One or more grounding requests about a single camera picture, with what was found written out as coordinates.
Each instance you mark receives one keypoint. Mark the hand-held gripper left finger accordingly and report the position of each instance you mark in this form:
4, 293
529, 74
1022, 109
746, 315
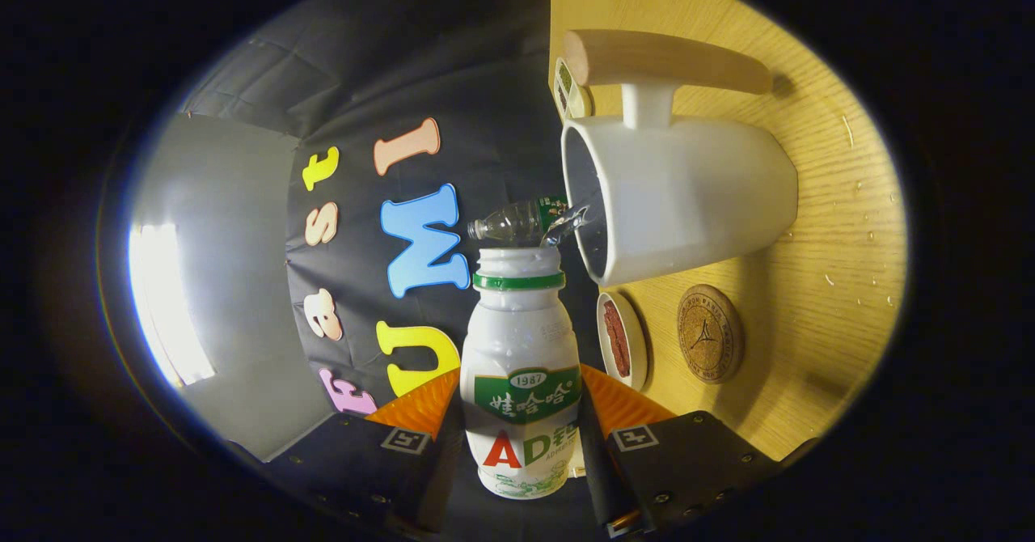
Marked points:
433, 485

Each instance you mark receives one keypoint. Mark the wooden table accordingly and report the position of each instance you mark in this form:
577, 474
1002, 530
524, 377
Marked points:
841, 202

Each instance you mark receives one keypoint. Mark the white juice bottle green label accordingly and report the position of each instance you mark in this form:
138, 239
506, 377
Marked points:
517, 332

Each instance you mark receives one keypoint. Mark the round plate with red food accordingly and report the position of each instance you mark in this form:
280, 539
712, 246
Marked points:
618, 336

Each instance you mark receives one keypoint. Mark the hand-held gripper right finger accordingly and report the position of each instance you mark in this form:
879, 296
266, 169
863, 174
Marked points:
602, 477

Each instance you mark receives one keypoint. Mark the round cork coaster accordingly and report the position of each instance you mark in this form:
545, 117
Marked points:
710, 336

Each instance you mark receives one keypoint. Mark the clear plastic water bottle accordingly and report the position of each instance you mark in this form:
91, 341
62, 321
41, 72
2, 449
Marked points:
509, 222

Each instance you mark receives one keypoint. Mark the white divided tray with beans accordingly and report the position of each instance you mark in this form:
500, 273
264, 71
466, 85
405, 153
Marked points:
570, 93

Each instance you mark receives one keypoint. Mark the black backdrop cloth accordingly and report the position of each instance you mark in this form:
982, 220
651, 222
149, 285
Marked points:
501, 81

